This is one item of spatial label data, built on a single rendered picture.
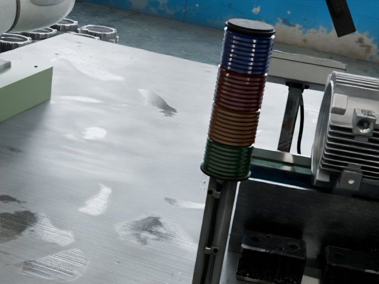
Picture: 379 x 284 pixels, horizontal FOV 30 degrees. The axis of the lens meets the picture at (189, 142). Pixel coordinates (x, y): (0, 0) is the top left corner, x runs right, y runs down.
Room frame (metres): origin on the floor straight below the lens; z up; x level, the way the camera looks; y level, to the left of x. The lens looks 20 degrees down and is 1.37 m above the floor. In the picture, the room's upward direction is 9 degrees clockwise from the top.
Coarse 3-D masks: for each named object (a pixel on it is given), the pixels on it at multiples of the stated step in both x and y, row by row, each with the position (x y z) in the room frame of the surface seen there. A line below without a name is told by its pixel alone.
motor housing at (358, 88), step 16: (336, 80) 1.08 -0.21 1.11; (352, 80) 1.09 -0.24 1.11; (368, 80) 1.10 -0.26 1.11; (352, 96) 1.07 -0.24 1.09; (368, 96) 1.07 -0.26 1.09; (320, 112) 1.18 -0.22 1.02; (352, 112) 1.05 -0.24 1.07; (320, 128) 1.18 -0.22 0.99; (336, 128) 1.03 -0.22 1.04; (320, 144) 1.17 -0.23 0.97; (336, 144) 1.01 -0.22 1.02; (352, 144) 1.02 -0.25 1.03; (368, 144) 1.03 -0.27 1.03; (320, 160) 1.04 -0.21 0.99; (336, 160) 1.01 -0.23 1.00; (352, 160) 1.02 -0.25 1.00; (368, 160) 1.01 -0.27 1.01; (336, 176) 1.05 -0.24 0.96; (368, 176) 1.02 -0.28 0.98; (368, 192) 1.05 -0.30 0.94
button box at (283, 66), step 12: (276, 60) 1.34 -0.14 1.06; (288, 60) 1.34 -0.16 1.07; (300, 60) 1.34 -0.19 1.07; (312, 60) 1.34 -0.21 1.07; (324, 60) 1.34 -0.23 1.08; (276, 72) 1.33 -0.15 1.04; (288, 72) 1.33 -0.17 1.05; (300, 72) 1.33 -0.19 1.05; (312, 72) 1.33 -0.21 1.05; (324, 72) 1.33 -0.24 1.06; (312, 84) 1.33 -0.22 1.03; (324, 84) 1.32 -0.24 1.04
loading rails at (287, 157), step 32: (256, 160) 1.17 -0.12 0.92; (288, 160) 1.18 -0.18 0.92; (256, 192) 1.04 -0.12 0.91; (288, 192) 1.04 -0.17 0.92; (320, 192) 1.03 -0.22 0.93; (256, 224) 1.04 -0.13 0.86; (288, 224) 1.03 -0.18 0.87; (320, 224) 1.03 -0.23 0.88; (352, 224) 1.03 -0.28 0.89; (320, 256) 1.03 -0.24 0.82
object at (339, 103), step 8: (328, 80) 1.16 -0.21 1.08; (336, 96) 1.04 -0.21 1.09; (344, 96) 1.05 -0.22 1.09; (336, 104) 1.03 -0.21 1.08; (344, 104) 1.04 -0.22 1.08; (336, 112) 1.04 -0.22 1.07; (344, 112) 1.04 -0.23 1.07; (312, 144) 1.18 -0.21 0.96; (320, 176) 1.04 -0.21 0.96; (328, 176) 1.04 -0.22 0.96; (320, 184) 1.04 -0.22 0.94
